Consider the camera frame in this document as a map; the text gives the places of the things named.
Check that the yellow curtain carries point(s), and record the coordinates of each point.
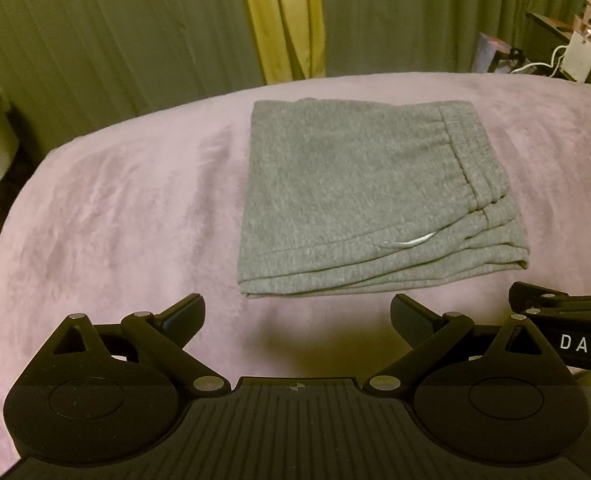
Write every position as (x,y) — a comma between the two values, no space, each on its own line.
(285,15)

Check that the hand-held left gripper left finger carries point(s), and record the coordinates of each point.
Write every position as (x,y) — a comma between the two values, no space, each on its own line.
(183,317)

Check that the white charger box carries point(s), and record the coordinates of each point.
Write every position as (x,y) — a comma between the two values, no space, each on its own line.
(580,55)

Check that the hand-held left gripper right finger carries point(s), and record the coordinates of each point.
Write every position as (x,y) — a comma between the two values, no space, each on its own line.
(415,320)

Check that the green curtain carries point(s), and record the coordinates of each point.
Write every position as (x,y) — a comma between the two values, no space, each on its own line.
(415,10)
(115,35)

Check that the dark side table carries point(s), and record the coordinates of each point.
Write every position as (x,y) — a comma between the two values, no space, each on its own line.
(545,35)

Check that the purple blanket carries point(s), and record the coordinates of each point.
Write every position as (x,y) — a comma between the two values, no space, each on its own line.
(125,200)

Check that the pale paper bag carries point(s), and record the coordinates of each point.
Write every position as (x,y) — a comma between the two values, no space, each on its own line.
(490,55)

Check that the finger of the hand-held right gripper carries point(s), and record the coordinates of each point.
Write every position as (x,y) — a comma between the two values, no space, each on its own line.
(555,300)

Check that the grey pants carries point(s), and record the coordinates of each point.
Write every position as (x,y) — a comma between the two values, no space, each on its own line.
(355,185)

